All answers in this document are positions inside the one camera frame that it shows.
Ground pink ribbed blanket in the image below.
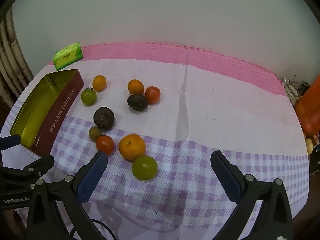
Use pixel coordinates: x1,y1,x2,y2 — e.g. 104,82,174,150
81,42,288,97

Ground small olive-brown fruit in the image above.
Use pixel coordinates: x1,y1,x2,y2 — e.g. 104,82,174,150
88,126,103,142

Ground large green tomato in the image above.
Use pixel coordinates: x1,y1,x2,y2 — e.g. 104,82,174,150
131,155,158,181

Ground pale yellow round object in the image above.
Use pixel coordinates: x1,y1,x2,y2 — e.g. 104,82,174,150
304,138,314,155

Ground large orange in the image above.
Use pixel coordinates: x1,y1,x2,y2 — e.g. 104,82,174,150
118,134,147,162

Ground red tomato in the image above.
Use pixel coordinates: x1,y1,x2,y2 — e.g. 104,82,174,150
96,135,116,155
145,86,161,105

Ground small orange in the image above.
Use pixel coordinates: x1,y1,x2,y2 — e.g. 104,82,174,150
92,75,107,92

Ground black cable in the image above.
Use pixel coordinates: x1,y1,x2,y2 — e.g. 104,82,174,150
70,219,118,240

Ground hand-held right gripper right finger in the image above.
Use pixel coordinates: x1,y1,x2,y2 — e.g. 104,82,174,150
210,150,294,240

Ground gold metal tray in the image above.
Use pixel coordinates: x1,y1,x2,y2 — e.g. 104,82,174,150
10,69,85,155

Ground small green tomato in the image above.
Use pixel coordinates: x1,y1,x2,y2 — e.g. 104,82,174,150
80,87,97,106

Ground dark purple passion fruit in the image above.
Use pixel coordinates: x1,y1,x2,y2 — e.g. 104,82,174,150
93,106,115,131
127,94,148,112

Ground orange plastic bag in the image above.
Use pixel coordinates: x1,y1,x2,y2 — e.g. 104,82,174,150
294,74,320,137

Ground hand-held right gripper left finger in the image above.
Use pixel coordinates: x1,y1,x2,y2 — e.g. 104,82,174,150
26,151,108,240

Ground green tissue pack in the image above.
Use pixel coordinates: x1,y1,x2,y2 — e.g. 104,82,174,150
52,41,84,71

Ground medium orange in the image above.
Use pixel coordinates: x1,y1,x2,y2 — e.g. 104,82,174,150
127,79,145,96

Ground clear plastic wrapper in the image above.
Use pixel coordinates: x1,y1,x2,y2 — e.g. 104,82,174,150
282,77,308,101

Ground purple checked tablecloth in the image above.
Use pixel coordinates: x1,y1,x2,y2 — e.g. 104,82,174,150
1,57,310,240

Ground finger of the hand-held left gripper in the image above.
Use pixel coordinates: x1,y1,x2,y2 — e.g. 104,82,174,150
0,134,22,153
0,154,55,181

